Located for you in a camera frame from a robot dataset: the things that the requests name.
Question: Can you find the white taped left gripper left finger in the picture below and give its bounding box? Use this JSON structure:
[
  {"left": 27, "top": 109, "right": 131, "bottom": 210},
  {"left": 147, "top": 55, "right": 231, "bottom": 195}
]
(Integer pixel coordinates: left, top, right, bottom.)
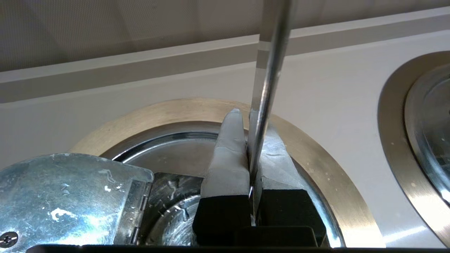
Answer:
[{"left": 193, "top": 108, "right": 252, "bottom": 246}]

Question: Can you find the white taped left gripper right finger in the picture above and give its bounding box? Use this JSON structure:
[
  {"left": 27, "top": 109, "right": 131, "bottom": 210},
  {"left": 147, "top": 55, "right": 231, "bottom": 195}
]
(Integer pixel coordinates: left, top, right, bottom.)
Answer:
[{"left": 249, "top": 111, "right": 327, "bottom": 246}]

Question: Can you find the steel ladle hooked handle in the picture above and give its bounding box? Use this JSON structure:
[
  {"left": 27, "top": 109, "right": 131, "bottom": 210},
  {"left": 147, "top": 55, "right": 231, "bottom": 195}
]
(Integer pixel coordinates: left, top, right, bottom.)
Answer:
[{"left": 247, "top": 0, "right": 293, "bottom": 225}]

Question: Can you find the right steel pot lid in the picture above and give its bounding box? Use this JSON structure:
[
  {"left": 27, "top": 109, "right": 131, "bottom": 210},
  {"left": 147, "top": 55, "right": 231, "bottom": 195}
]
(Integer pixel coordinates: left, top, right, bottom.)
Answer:
[{"left": 404, "top": 63, "right": 450, "bottom": 208}]

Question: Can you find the brass counter ring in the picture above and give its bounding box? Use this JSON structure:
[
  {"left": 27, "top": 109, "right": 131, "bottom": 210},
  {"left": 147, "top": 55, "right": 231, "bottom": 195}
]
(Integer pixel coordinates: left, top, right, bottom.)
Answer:
[
  {"left": 69, "top": 98, "right": 386, "bottom": 248},
  {"left": 378, "top": 51, "right": 450, "bottom": 248}
]

